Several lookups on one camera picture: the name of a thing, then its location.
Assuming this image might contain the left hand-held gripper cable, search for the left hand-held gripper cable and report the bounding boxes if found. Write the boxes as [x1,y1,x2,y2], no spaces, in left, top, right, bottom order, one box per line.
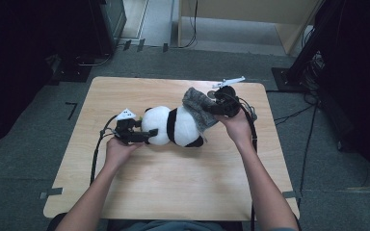
[90,115,119,186]

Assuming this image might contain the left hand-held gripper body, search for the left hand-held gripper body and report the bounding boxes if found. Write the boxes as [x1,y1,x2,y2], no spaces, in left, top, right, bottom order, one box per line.
[115,108,138,145]

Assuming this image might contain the black hanging cable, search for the black hanging cable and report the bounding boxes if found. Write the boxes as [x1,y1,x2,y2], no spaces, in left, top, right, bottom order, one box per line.
[172,0,198,50]

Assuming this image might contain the tangled black cables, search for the tangled black cables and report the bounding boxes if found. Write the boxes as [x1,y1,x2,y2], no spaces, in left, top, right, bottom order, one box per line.
[300,51,327,104]

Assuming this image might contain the black metal stand with pole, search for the black metal stand with pole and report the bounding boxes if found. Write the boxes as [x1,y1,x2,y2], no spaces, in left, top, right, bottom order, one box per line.
[271,0,345,94]

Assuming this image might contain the right hand-held gripper cable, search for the right hand-held gripper cable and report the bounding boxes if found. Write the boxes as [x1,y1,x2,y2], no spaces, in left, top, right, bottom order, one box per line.
[234,94,259,231]

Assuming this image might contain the person's grey-blue clothing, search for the person's grey-blue clothing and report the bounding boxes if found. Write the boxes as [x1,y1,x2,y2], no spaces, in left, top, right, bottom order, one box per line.
[109,219,298,231]

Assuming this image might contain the short black floor cable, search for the short black floor cable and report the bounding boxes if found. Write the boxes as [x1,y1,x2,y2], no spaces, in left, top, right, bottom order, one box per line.
[273,104,316,126]

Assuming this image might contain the black flat stand base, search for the black flat stand base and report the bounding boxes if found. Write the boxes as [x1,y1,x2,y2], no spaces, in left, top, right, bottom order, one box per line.
[46,53,93,86]

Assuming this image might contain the hand-held gripper cable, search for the hand-held gripper cable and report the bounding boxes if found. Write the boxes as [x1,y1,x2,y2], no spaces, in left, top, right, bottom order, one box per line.
[234,94,259,231]
[90,115,119,186]

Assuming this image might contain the long black floor cable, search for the long black floor cable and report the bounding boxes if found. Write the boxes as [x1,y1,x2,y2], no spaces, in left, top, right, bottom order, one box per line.
[298,102,319,206]

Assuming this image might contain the panda plush toy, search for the panda plush toy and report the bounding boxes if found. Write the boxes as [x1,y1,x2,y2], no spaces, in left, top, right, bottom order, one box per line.
[136,105,208,148]

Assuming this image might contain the person's right hand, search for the person's right hand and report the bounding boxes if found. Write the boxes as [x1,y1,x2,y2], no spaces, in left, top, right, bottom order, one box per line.
[214,108,255,149]

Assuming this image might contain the person's left hand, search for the person's left hand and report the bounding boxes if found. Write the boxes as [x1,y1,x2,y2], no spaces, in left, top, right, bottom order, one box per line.
[105,137,145,171]

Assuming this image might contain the black equipment cabinet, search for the black equipment cabinet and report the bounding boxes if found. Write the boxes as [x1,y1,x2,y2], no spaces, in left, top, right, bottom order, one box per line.
[88,0,128,57]

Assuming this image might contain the grey fuzzy cloth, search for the grey fuzzy cloth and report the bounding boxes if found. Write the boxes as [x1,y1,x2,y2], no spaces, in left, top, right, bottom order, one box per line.
[181,87,221,134]

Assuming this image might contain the black floor tape corner mark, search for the black floor tape corner mark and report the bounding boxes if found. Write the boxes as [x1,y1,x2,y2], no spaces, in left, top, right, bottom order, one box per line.
[65,101,79,121]

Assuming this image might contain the dark curtain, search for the dark curtain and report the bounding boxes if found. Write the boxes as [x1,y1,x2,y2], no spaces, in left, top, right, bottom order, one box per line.
[0,0,93,152]
[314,0,370,191]

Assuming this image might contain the light wooden cabinet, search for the light wooden cabinet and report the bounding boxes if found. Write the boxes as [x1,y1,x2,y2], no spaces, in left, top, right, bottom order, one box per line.
[176,0,322,56]

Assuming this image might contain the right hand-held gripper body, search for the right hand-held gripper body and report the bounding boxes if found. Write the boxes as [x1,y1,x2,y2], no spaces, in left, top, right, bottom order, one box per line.
[211,76,247,118]

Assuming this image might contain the looped black floor cable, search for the looped black floor cable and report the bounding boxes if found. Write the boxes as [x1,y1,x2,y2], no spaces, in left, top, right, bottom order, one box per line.
[75,52,114,67]

